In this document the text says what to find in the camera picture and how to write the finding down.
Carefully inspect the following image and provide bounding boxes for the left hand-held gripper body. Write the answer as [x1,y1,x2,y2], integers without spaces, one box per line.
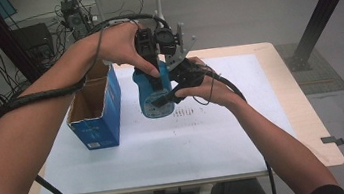
[132,21,188,69]

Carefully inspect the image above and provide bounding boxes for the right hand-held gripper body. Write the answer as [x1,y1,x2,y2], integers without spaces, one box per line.
[161,33,218,106]

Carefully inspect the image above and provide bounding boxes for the blue plastic bottle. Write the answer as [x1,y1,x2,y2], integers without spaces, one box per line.
[130,58,177,122]

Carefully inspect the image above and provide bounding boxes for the blue cardboard box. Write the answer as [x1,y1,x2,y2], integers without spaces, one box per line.
[58,57,130,155]

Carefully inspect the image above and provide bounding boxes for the person's right hand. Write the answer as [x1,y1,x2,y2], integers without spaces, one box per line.
[169,50,247,114]

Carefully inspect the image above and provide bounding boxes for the person's left hand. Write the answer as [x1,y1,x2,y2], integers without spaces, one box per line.
[93,18,162,87]

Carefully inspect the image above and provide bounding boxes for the white board mat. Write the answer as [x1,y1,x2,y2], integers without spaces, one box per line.
[22,43,302,194]

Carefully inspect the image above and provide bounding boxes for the computer tower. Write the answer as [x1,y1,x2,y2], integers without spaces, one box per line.
[59,0,94,43]

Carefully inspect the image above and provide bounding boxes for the light wooden table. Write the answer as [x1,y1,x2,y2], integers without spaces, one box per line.
[10,32,344,194]

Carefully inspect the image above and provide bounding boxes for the black equipment box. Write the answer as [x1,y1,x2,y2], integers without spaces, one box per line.
[11,21,57,69]

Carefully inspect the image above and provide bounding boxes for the dark grid floor mat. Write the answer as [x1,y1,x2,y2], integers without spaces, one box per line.
[274,35,344,100]

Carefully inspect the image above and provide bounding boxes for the grey tape piece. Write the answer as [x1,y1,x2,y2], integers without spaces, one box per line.
[320,134,344,149]

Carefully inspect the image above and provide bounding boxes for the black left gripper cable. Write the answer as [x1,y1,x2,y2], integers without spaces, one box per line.
[0,9,194,194]

